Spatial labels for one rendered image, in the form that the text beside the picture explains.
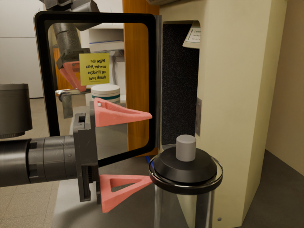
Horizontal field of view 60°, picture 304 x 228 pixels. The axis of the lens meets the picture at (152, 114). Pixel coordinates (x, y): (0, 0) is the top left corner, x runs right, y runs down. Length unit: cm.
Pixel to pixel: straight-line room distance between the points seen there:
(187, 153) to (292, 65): 64
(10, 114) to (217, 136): 35
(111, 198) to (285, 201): 52
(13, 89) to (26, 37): 508
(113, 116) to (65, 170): 9
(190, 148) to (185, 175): 4
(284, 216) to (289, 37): 55
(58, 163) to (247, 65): 35
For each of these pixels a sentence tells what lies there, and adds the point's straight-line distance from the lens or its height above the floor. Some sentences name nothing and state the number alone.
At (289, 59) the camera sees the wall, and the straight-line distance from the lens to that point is 97.
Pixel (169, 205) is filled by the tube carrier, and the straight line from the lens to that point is 39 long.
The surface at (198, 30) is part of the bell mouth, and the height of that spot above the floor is 135.
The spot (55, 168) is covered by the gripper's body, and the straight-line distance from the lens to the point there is 34.
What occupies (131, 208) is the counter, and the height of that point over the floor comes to 94.
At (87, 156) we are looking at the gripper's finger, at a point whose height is 121.
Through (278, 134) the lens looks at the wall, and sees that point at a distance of 102.
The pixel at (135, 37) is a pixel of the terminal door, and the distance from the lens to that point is 71.
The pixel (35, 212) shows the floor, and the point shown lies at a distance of 233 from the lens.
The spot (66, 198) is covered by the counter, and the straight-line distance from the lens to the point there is 74.
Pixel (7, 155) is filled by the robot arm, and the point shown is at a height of 122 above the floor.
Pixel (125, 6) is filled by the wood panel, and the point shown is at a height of 141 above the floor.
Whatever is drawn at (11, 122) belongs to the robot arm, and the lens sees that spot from 34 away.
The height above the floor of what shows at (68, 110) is 117.
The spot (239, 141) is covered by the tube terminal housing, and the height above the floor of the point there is 115.
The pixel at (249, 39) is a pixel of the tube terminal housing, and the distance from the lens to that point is 49.
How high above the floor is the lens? 136
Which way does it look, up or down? 19 degrees down
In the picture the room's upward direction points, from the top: straight up
